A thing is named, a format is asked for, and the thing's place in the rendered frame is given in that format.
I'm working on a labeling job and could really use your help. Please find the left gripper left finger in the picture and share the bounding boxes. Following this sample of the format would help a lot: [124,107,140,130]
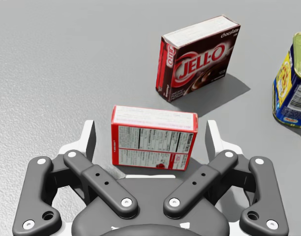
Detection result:
[12,119,139,236]

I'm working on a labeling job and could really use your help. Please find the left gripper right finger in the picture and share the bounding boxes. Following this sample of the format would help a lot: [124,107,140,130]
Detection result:
[163,119,290,236]

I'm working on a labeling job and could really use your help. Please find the green and blue rectangular can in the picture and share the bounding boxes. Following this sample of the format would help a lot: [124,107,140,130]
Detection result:
[272,31,301,129]

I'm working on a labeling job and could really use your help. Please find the red and white carton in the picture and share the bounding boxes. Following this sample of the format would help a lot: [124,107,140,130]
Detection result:
[111,105,199,171]

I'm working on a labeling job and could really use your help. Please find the brown and red carton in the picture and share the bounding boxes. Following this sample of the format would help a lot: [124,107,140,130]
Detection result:
[155,15,241,102]

